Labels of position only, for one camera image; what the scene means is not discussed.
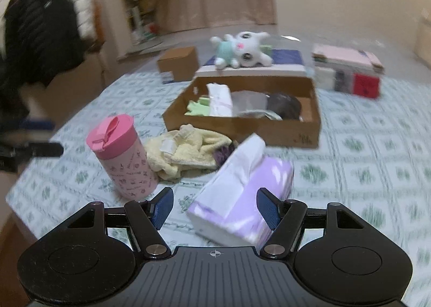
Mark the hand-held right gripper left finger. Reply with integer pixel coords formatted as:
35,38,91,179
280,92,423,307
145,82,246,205
68,187,175,260

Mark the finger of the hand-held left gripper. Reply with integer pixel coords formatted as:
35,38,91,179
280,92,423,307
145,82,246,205
0,141,64,173
18,118,56,132

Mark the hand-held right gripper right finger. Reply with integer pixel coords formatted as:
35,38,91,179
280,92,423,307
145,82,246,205
256,187,364,260

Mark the purple tissue pack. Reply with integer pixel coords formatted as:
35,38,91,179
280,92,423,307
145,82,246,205
186,132,294,247

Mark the dark brown soft item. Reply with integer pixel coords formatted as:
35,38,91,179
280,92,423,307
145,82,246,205
266,93,303,122

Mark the white soft packet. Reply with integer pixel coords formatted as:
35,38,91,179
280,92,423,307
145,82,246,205
206,83,234,117

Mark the yellow towel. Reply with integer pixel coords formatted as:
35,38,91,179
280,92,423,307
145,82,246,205
145,124,237,180

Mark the pink lidded cup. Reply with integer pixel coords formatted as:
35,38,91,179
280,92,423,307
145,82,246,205
86,113,159,200

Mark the dark purple cloth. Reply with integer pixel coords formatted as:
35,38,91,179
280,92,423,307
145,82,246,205
215,145,234,165

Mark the black puffer jacket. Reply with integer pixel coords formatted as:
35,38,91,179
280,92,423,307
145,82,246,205
3,0,85,86

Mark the light green cloth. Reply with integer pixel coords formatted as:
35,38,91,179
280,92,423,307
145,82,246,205
184,96,213,117

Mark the clear plastic bag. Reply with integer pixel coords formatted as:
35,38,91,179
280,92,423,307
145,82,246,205
231,90,270,116

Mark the white fluffy jacket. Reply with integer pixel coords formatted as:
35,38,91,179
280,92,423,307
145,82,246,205
63,0,97,41

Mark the white small box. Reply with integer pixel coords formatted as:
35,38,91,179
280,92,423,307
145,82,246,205
314,66,337,90

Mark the small closed cardboard box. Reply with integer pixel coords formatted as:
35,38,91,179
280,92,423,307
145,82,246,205
157,46,199,85

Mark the grey small box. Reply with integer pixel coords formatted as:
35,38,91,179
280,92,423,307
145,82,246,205
335,71,354,93

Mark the blue folded mat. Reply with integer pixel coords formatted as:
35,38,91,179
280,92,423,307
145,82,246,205
195,48,312,80

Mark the white plush toy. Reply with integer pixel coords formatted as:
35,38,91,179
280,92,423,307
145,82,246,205
209,32,273,69

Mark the white and red box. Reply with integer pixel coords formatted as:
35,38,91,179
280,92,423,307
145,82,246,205
311,43,385,76

